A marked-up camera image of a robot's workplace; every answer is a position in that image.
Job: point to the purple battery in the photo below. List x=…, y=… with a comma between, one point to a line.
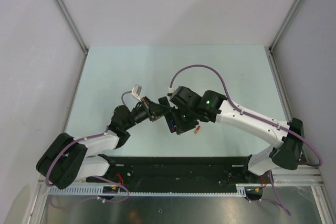
x=172, y=123

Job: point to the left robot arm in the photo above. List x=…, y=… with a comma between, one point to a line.
x=68, y=159

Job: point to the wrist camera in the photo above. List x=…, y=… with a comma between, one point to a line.
x=136, y=91
x=170, y=90

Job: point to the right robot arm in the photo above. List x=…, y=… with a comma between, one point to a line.
x=283, y=138

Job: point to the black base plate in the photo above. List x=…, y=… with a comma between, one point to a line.
x=188, y=172

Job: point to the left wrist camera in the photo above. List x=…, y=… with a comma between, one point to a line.
x=136, y=91

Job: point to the grey cable duct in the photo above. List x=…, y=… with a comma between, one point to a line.
x=109, y=190

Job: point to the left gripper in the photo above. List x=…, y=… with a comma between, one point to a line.
x=155, y=110

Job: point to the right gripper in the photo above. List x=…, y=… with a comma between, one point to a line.
x=181, y=127

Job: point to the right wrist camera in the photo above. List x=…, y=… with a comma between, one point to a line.
x=170, y=90

